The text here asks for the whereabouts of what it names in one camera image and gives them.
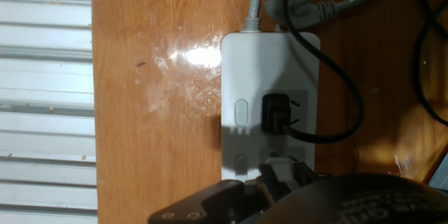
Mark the grey power strip cord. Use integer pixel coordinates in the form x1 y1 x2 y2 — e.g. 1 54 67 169
243 0 402 33

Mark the thin black lamp cord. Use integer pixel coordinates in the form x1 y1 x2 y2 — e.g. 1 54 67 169
261 0 448 144

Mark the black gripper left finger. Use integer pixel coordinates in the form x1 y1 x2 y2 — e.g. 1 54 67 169
147 178 248 224

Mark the white power strip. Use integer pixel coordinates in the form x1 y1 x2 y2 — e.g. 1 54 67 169
220 31 321 183

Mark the glossy wooden board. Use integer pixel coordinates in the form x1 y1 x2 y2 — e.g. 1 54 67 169
90 0 448 224

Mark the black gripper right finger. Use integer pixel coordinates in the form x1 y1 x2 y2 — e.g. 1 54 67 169
255 162 318 204

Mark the light blue clothes iron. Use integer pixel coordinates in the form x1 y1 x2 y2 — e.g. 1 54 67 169
428 153 448 190

